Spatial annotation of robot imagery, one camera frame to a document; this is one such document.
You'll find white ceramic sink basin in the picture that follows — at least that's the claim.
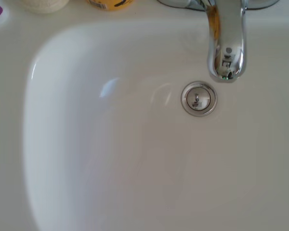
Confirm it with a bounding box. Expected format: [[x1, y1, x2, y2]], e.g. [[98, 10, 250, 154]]
[[0, 0, 289, 231]]

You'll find chrome sink drain stopper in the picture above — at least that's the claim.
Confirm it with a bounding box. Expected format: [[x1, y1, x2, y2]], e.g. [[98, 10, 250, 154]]
[[180, 80, 218, 118]]

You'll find chrome faucet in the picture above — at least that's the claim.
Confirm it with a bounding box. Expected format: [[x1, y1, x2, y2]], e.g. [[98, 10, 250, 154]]
[[156, 0, 280, 84]]

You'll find yellow container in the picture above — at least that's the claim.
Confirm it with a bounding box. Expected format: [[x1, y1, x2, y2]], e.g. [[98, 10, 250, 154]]
[[86, 0, 134, 12]]

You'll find cream ribbed container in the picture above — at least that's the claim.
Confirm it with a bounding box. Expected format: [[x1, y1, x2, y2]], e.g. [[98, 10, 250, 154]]
[[21, 0, 70, 13]]

